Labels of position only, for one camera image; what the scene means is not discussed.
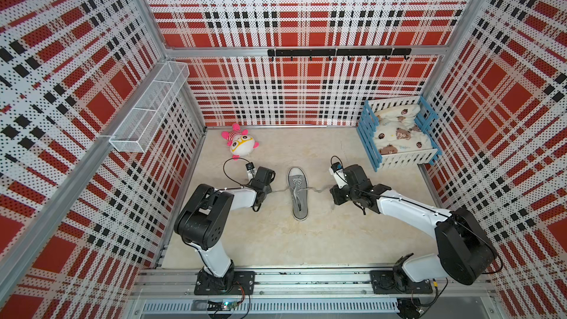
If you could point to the grey canvas sneaker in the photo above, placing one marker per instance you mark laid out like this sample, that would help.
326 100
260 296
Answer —
298 186

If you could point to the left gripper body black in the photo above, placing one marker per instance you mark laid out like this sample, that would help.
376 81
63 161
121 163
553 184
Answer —
268 190

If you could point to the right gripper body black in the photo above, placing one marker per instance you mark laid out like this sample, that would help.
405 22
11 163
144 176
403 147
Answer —
345 193

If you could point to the white wire mesh basket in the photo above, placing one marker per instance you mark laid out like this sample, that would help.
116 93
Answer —
159 92

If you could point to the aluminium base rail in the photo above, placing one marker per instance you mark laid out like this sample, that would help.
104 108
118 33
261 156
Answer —
310 292

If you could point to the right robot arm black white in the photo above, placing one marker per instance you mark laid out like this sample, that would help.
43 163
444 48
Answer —
464 251

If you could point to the white printed cloth bundle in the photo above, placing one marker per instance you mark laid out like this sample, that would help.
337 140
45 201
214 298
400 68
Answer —
398 131

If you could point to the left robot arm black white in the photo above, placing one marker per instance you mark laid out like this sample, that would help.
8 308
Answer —
201 222

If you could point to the black hook rail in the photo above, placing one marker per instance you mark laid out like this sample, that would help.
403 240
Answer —
340 52

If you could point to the white pink plush toy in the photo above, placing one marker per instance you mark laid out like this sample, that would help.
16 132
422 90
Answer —
239 141

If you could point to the grey shoelace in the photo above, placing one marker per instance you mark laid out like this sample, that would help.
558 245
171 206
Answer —
316 190

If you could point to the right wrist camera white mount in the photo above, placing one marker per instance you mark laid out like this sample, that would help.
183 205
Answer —
337 171

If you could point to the blue white slatted crate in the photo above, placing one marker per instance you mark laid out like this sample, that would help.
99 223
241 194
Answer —
367 126

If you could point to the green circuit board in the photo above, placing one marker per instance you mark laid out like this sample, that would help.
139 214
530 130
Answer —
222 306

